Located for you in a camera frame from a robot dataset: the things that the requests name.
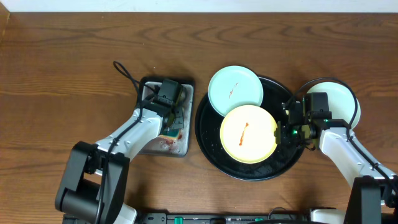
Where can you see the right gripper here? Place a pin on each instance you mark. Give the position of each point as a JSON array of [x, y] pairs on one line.
[[281, 134]]

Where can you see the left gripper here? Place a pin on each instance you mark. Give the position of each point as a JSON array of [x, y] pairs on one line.
[[180, 116]]

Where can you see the green yellow sponge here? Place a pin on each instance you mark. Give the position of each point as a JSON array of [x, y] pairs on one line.
[[170, 134]]

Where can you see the yellow plate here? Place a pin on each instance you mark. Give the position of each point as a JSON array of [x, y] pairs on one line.
[[247, 134]]

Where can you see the light blue plate red blob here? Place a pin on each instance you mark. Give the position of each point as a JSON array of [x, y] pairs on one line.
[[344, 110]]

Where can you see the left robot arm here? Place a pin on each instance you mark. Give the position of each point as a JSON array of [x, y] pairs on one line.
[[94, 182]]

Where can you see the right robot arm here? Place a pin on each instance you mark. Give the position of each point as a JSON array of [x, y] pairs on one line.
[[372, 184]]

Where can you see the black rectangular soapy tray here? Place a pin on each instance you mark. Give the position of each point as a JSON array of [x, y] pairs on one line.
[[177, 147]]

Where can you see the black round serving tray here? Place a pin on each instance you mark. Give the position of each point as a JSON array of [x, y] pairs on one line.
[[207, 131]]

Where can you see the light blue streaked plate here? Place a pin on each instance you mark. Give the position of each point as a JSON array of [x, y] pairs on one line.
[[234, 86]]

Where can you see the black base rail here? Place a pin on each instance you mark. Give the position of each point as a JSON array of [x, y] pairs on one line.
[[163, 218]]

